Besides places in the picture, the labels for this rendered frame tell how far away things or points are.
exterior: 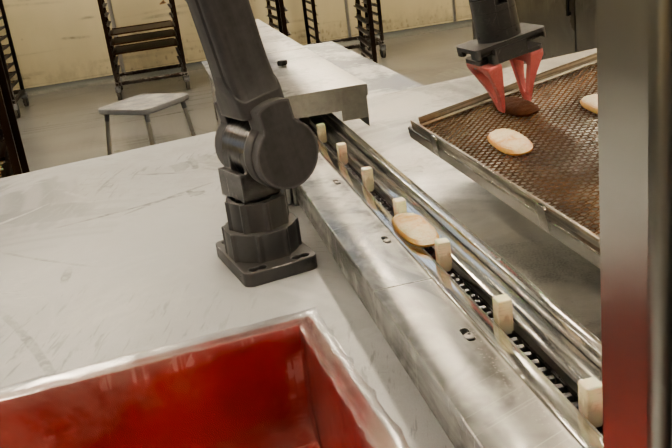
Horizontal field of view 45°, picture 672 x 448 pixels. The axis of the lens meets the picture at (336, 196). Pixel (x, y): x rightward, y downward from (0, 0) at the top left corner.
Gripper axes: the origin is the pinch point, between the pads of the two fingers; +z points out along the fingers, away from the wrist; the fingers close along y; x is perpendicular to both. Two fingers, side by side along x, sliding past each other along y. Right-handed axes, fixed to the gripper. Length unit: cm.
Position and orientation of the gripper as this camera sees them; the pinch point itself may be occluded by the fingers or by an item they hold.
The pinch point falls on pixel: (513, 101)
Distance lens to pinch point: 113.1
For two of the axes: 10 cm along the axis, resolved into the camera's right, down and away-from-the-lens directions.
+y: 9.2, -3.6, 1.8
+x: -2.8, -2.7, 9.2
